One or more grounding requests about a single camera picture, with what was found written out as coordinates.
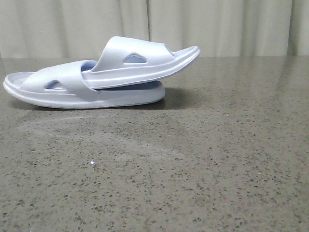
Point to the light blue slipper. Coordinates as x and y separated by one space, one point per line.
64 86
127 61

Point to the pale green curtain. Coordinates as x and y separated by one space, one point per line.
221 28

